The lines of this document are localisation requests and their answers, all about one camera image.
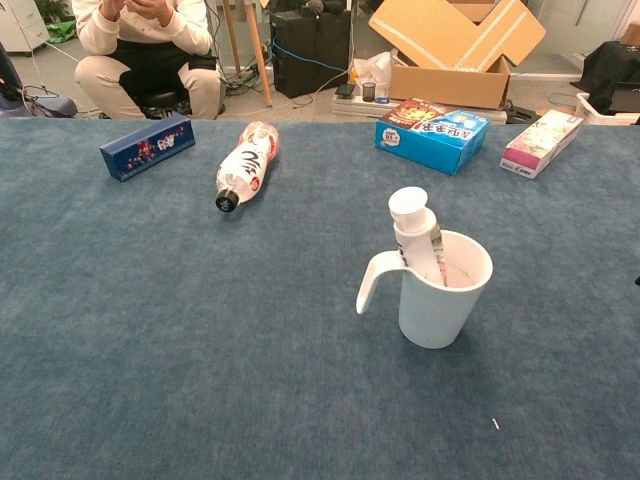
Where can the white toothpaste tube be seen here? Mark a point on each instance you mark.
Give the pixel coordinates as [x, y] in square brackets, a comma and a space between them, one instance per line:
[410, 220]

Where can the white pink small box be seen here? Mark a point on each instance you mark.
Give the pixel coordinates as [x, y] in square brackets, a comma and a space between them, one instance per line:
[542, 142]

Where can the plastic bottle red white label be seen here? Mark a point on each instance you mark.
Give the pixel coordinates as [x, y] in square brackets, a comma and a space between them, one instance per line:
[245, 170]

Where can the blue table mat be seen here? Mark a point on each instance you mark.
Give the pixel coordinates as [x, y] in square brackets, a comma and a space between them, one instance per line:
[200, 325]

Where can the blue snack box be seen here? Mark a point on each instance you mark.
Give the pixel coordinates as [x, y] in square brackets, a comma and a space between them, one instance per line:
[430, 140]

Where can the small black device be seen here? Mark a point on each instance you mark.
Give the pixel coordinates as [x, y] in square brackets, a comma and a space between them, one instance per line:
[346, 91]

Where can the white plastic bag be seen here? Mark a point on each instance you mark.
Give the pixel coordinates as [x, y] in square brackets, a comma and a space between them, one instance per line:
[372, 70]

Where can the black computer case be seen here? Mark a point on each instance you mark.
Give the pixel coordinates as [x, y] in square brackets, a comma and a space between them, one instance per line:
[310, 60]

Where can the dark blue long box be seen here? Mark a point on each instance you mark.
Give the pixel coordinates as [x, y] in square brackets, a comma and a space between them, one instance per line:
[145, 150]

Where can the wooden easel legs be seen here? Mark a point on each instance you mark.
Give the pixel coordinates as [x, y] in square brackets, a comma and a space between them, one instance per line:
[257, 50]

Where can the black stool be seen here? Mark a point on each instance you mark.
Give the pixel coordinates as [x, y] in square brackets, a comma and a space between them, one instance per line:
[162, 102]

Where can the cardboard box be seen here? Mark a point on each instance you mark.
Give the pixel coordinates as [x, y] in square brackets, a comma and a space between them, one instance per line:
[450, 55]

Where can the seated person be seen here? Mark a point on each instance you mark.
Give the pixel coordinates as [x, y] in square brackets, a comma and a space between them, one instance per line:
[145, 55]

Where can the dark blue machine housing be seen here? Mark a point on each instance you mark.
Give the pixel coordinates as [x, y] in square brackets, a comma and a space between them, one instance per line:
[45, 105]

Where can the white storage bin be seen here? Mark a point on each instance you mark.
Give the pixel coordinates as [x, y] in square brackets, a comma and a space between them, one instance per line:
[600, 112]

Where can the black cloth cover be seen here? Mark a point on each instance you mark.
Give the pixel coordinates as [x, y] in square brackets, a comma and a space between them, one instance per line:
[612, 70]

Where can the white cabinet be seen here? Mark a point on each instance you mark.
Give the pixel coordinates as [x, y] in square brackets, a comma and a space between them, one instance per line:
[20, 25]

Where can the black flat bracket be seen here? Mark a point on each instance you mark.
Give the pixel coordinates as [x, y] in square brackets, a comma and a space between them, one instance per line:
[522, 112]

